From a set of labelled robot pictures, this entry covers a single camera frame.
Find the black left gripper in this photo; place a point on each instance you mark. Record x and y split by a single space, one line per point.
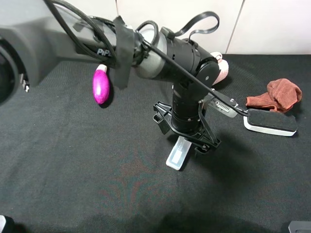
186 118

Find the clear plastic case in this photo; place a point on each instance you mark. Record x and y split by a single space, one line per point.
178 154

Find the grey robot base left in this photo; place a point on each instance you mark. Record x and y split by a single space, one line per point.
7 224

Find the grey robot base right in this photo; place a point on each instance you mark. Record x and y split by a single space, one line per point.
299 227

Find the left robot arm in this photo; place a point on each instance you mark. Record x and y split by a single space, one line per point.
30 50

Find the rolled pink towel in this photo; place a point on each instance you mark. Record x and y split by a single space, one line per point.
223 67

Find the black and white eraser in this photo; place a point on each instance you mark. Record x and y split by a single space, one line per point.
268 122

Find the purple toy eggplant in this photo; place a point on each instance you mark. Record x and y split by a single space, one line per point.
100 84

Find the crumpled brown cloth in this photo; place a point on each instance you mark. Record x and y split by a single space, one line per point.
281 96

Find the black table cloth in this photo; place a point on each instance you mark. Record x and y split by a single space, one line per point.
68 165

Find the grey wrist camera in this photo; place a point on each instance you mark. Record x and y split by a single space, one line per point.
219 106

